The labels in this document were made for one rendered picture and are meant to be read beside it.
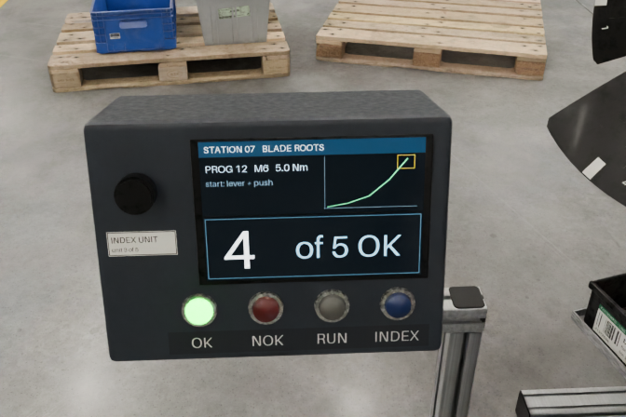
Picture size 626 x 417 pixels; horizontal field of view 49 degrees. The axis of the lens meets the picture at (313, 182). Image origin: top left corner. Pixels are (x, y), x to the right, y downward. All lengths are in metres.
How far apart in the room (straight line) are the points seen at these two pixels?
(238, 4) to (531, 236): 1.90
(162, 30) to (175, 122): 3.17
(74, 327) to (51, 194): 0.78
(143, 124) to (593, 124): 0.79
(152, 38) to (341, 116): 3.20
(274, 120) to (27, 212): 2.34
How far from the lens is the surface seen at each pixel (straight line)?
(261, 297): 0.53
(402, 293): 0.53
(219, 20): 3.65
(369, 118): 0.49
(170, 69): 3.61
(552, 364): 2.12
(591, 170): 1.13
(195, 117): 0.50
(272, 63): 3.62
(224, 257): 0.52
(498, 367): 2.07
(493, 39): 3.89
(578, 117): 1.15
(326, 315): 0.53
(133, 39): 3.68
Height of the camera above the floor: 1.48
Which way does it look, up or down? 32 degrees down
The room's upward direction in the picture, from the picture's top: straight up
